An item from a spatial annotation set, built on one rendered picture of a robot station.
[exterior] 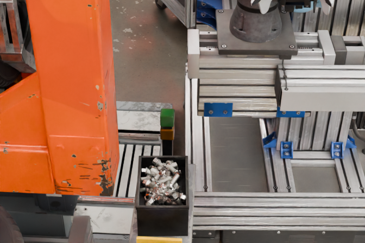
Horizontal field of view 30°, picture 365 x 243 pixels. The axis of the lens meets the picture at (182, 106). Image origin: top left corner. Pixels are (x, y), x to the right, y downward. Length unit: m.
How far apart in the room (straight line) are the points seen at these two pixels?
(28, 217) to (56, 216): 0.09
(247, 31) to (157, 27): 1.65
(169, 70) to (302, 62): 1.31
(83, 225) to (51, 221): 0.31
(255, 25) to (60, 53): 0.60
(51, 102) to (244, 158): 0.97
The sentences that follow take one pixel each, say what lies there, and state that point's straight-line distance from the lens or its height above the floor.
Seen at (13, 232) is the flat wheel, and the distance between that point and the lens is 1.86.
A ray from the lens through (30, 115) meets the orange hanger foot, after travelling 1.76.
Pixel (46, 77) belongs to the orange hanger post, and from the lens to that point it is 1.65.
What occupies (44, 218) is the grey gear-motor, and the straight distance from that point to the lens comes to 2.30.
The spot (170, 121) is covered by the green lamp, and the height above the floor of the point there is 0.64.
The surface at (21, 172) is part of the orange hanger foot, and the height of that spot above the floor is 0.60.
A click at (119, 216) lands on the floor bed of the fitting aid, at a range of 2.44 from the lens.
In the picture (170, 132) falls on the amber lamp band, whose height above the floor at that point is 0.60.
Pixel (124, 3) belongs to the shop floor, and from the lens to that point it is 3.77.
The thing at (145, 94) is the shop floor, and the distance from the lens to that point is 3.09.
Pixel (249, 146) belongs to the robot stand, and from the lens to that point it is 2.51.
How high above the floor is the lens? 1.87
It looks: 38 degrees down
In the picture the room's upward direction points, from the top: 1 degrees clockwise
